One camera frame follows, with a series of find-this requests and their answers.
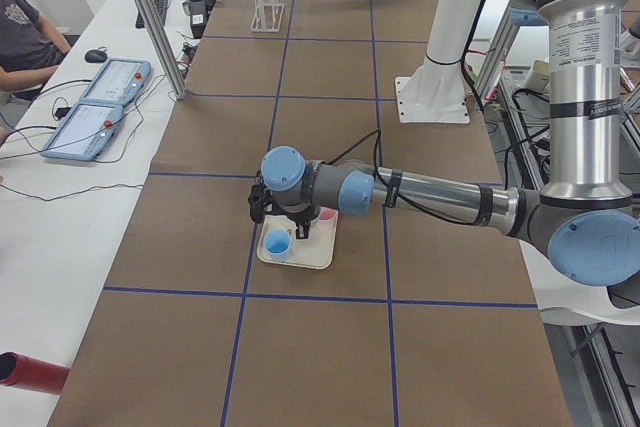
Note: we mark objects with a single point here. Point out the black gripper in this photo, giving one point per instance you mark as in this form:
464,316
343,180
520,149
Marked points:
303,223

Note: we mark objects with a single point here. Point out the pink plastic cup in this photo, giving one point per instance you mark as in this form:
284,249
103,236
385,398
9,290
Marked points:
327,217

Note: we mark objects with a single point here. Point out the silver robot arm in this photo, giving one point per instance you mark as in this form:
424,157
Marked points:
581,220

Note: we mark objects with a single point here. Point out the light blue cup on tray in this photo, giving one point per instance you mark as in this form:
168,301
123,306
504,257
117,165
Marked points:
278,244

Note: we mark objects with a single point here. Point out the cream plastic tray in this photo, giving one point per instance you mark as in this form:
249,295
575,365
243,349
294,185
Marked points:
316,252

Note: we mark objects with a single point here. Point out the small grey labelled box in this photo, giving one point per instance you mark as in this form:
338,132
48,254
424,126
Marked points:
196,11

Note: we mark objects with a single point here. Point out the upper blue teach pendant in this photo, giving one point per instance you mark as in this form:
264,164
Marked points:
118,81

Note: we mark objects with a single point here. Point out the blue teach pendant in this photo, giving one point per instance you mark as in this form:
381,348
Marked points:
84,132
118,81

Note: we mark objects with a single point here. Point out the lower blue teach pendant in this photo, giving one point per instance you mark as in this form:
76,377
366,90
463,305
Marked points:
84,132

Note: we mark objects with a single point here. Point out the black computer mouse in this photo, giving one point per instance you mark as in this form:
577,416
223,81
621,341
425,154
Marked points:
95,56

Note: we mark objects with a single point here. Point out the seated person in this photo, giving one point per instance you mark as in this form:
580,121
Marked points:
32,48

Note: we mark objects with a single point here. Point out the red cylinder bottle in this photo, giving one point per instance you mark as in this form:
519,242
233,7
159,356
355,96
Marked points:
27,373

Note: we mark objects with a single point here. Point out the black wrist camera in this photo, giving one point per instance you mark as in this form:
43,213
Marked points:
260,201

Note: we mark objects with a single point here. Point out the white wire cup rack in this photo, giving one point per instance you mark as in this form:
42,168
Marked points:
267,16

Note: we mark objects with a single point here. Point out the white central pedestal column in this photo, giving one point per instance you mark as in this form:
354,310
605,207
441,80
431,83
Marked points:
435,93

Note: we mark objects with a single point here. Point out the aluminium frame post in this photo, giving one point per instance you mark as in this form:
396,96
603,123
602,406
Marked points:
160,41

